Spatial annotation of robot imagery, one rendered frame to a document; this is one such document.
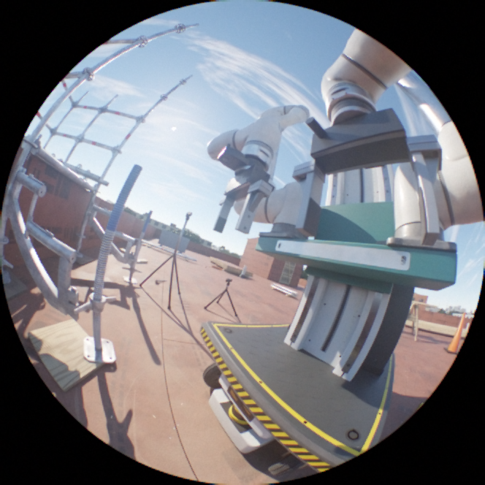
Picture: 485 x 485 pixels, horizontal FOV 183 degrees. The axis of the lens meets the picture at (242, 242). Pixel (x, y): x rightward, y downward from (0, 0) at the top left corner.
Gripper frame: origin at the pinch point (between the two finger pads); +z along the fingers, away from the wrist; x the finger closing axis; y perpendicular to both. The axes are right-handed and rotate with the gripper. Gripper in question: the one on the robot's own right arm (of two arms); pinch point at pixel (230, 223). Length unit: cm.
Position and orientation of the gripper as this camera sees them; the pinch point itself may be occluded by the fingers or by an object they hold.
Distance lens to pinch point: 35.5
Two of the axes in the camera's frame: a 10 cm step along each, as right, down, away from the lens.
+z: -3.2, 9.4, -1.1
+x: -5.0, -0.7, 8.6
